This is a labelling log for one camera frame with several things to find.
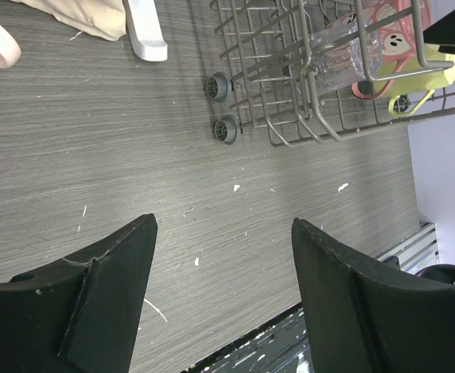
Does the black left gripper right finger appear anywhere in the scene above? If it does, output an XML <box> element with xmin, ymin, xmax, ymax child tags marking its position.
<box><xmin>291</xmin><ymin>219</ymin><xmax>455</xmax><ymax>372</ymax></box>

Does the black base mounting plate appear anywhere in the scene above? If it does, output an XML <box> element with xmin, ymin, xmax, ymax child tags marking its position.
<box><xmin>184</xmin><ymin>303</ymin><xmax>314</xmax><ymax>373</ymax></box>

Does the grey wire dish rack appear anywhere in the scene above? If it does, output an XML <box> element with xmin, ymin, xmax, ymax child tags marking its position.
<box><xmin>205</xmin><ymin>1</ymin><xmax>455</xmax><ymax>146</ymax></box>

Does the clear glass cup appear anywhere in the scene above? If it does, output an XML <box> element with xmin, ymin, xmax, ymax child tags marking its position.
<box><xmin>310</xmin><ymin>21</ymin><xmax>366</xmax><ymax>96</ymax></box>

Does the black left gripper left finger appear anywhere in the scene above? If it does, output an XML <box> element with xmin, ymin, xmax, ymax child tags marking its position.
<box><xmin>0</xmin><ymin>214</ymin><xmax>158</xmax><ymax>372</ymax></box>

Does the white metal clothes rack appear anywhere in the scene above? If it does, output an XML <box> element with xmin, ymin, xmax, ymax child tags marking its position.
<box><xmin>123</xmin><ymin>0</ymin><xmax>168</xmax><ymax>62</ymax></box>

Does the yellow-green mug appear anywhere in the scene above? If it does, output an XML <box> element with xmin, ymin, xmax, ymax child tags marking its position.
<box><xmin>383</xmin><ymin>44</ymin><xmax>455</xmax><ymax>117</ymax></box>

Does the beige cloth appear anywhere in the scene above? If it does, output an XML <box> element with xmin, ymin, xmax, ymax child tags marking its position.
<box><xmin>13</xmin><ymin>0</ymin><xmax>126</xmax><ymax>41</ymax></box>

